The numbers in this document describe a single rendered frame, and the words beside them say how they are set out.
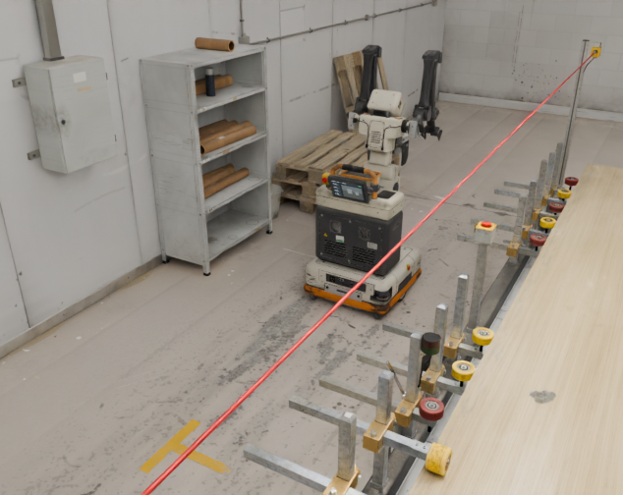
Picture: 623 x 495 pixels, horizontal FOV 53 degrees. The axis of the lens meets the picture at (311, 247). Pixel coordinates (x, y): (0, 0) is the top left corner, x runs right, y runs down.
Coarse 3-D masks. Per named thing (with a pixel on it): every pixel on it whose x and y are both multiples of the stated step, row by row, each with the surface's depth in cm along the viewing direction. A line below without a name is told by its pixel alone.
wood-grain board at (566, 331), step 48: (576, 192) 378; (576, 240) 319; (528, 288) 275; (576, 288) 275; (528, 336) 242; (576, 336) 242; (480, 384) 216; (528, 384) 216; (576, 384) 216; (480, 432) 195; (528, 432) 195; (576, 432) 195; (432, 480) 177; (480, 480) 177; (528, 480) 177; (576, 480) 177
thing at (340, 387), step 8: (320, 384) 225; (328, 384) 223; (336, 384) 222; (344, 384) 222; (344, 392) 221; (352, 392) 219; (360, 392) 218; (368, 392) 218; (360, 400) 218; (368, 400) 216; (376, 400) 215; (392, 400) 214; (392, 408) 212; (416, 408) 211; (416, 416) 209; (432, 424) 206
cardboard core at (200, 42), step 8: (200, 40) 455; (208, 40) 452; (216, 40) 449; (224, 40) 447; (232, 40) 447; (200, 48) 459; (208, 48) 455; (216, 48) 451; (224, 48) 447; (232, 48) 451
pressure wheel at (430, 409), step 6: (426, 402) 207; (432, 402) 207; (438, 402) 207; (420, 408) 205; (426, 408) 204; (432, 408) 204; (438, 408) 204; (420, 414) 206; (426, 414) 203; (432, 414) 202; (438, 414) 202; (432, 420) 203
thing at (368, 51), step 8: (368, 48) 422; (376, 48) 423; (368, 56) 420; (368, 64) 422; (368, 72) 424; (368, 80) 426; (368, 88) 429; (360, 96) 430; (368, 96) 430; (368, 112) 432
